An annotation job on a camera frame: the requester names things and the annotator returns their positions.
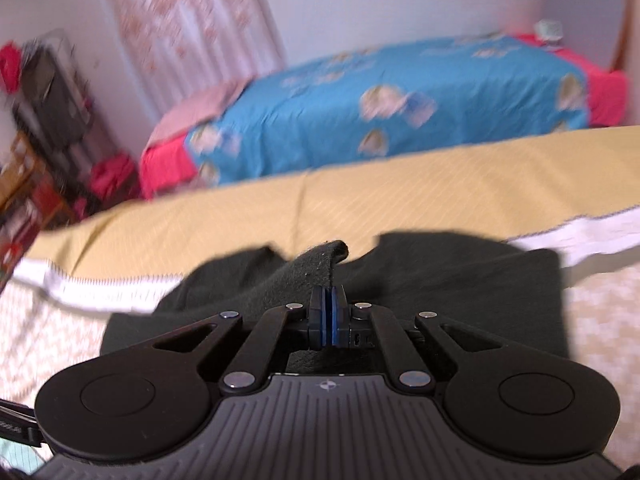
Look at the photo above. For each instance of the red bed sheet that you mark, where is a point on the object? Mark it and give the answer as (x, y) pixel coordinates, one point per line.
(607, 97)

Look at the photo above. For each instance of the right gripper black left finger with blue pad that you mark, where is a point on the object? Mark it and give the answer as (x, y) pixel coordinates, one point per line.
(309, 321)

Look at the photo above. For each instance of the small white object on bed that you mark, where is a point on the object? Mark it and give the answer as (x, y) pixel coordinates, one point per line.
(549, 31)

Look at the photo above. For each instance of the pink pillow cloth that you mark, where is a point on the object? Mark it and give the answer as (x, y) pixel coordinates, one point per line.
(205, 105)

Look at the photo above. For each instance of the dark green knit sweater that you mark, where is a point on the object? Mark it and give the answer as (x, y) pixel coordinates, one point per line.
(485, 284)

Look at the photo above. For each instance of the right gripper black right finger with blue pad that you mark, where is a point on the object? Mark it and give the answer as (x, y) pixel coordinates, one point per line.
(350, 325)

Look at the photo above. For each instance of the wooden shelf unit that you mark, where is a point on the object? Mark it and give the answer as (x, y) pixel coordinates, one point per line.
(30, 203)

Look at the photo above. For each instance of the pink floral curtain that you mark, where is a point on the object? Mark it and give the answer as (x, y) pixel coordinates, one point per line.
(180, 47)

